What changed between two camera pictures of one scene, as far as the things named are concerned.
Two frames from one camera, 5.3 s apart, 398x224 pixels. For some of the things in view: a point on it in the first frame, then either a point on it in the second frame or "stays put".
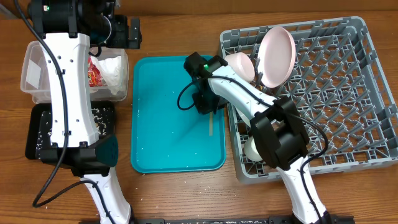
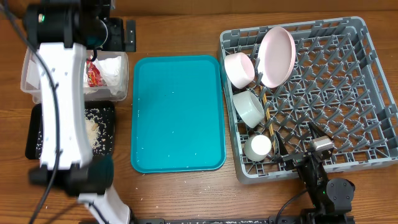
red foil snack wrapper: (95, 78) stays put
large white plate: (276, 57) stays put
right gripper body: (208, 99) → (307, 170)
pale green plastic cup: (250, 150) stays put
